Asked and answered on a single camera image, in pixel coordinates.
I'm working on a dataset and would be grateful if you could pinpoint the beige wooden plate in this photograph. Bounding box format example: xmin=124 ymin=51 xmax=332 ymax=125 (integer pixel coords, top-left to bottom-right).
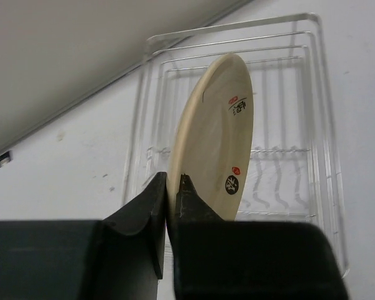
xmin=166 ymin=53 xmax=254 ymax=221

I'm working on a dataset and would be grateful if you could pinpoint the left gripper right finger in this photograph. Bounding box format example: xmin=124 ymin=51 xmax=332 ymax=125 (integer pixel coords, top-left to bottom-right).
xmin=168 ymin=175 xmax=349 ymax=299

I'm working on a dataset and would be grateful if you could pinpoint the wire dish rack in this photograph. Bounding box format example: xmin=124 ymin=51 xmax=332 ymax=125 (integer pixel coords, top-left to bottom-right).
xmin=121 ymin=12 xmax=349 ymax=276

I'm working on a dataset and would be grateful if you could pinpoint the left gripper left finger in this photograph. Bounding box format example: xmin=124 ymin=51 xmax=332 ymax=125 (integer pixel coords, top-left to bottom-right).
xmin=0 ymin=172 xmax=166 ymax=299

